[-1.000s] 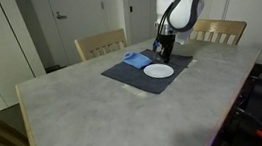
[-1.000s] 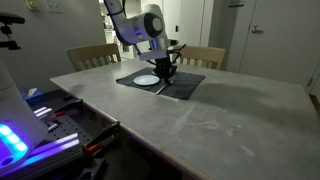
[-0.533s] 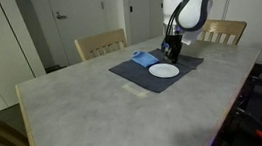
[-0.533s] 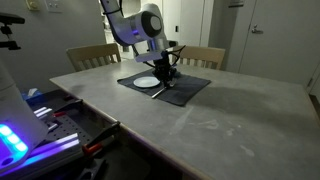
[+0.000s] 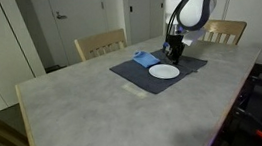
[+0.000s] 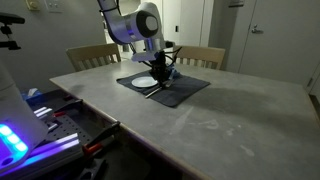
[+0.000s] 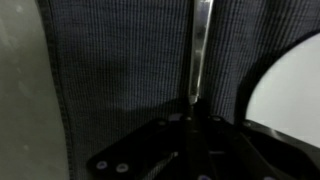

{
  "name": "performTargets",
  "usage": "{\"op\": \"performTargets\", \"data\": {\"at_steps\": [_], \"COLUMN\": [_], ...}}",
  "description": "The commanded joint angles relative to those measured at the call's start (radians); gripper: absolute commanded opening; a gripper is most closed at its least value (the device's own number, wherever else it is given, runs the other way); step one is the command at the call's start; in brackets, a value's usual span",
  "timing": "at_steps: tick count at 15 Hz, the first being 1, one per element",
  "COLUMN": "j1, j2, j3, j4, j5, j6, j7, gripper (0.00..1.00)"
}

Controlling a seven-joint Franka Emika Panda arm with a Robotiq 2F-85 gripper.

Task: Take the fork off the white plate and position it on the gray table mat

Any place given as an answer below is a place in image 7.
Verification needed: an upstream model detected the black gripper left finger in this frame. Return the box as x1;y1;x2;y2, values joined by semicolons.
86;105;194;180

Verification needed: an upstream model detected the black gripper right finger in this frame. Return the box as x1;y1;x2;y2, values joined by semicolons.
192;99;320;180

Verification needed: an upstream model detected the white round plate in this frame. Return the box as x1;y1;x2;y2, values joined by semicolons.
245;32;320;148

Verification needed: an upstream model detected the gray fabric table mat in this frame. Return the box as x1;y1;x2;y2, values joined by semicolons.
34;0;320;180

